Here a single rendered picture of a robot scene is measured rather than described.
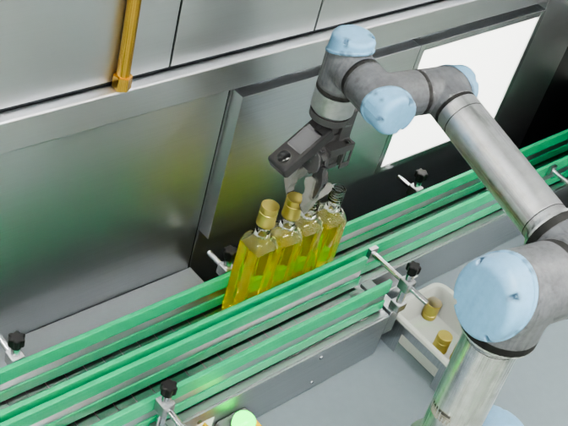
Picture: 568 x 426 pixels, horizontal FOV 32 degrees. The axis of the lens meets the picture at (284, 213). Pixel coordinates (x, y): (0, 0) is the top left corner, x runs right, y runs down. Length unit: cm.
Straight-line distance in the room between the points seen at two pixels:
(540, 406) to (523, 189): 81
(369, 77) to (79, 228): 56
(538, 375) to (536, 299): 94
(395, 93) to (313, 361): 63
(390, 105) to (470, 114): 14
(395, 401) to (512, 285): 80
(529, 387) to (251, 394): 68
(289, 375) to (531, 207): 64
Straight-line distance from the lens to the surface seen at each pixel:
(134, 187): 176
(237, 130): 179
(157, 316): 186
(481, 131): 159
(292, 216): 183
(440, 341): 218
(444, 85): 164
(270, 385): 191
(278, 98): 182
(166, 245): 194
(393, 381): 214
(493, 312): 137
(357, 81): 159
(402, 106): 156
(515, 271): 136
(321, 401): 205
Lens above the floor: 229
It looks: 39 degrees down
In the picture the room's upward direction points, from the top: 17 degrees clockwise
